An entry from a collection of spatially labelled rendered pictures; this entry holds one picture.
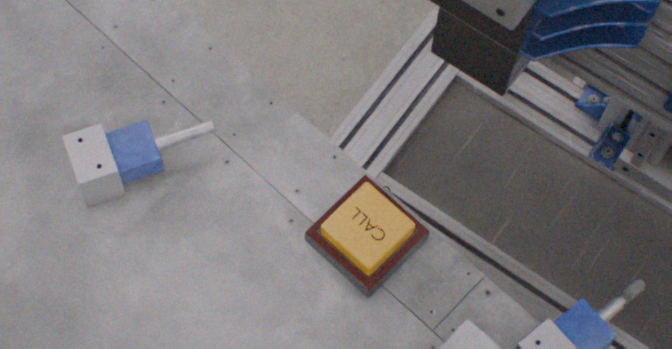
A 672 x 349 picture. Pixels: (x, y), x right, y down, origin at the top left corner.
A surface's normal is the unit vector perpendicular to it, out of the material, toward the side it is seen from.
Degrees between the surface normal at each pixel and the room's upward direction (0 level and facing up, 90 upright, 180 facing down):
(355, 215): 0
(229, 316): 0
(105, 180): 90
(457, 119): 0
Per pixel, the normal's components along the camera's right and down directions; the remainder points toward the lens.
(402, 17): 0.03, -0.41
